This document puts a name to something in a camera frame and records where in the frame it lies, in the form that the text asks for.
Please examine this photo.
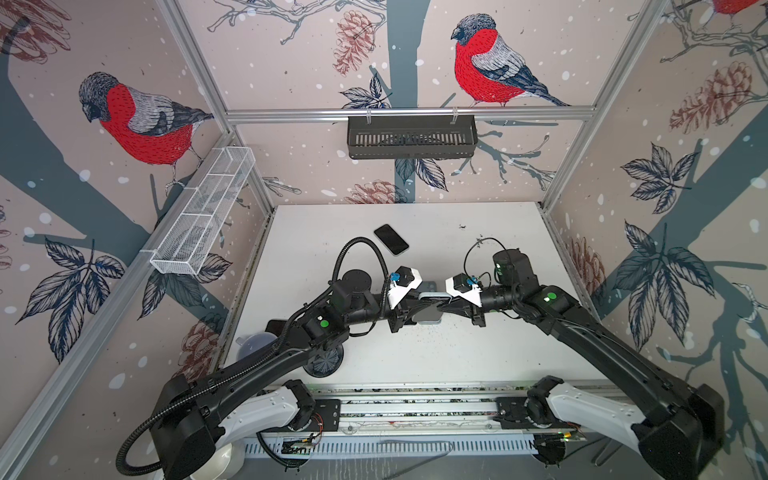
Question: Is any light blue phone case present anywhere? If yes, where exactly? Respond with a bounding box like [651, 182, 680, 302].
[416, 292, 452, 325]

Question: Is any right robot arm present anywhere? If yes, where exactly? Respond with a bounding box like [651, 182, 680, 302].
[442, 249, 725, 479]

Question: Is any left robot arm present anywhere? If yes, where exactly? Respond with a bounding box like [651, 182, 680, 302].
[117, 266, 422, 479]

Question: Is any black phone far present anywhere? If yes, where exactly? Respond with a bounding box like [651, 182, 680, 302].
[374, 224, 409, 256]

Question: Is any black phone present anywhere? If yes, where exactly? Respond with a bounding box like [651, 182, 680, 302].
[374, 224, 409, 256]
[265, 319, 287, 337]

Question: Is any black phone left side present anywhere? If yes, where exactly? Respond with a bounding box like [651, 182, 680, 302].
[265, 319, 287, 337]

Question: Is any dark flower-shaped dish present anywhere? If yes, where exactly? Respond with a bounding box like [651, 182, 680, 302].
[303, 345, 344, 378]

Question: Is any lavender cup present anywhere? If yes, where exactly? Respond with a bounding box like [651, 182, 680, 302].
[235, 332, 277, 361]

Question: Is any white bowl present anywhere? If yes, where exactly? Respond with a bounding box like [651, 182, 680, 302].
[204, 441, 245, 480]

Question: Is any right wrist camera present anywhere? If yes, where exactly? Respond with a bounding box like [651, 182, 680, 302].
[445, 273, 482, 307]

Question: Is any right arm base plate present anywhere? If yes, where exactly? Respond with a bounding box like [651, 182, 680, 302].
[493, 396, 578, 430]

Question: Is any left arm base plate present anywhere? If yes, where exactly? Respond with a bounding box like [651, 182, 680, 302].
[286, 399, 341, 433]

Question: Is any black wall basket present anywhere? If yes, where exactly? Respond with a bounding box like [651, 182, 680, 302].
[347, 115, 478, 160]

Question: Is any white mesh wall basket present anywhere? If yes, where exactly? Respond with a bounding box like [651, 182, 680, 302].
[150, 146, 255, 275]

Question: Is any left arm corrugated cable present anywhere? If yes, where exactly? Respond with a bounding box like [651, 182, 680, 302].
[115, 236, 391, 478]

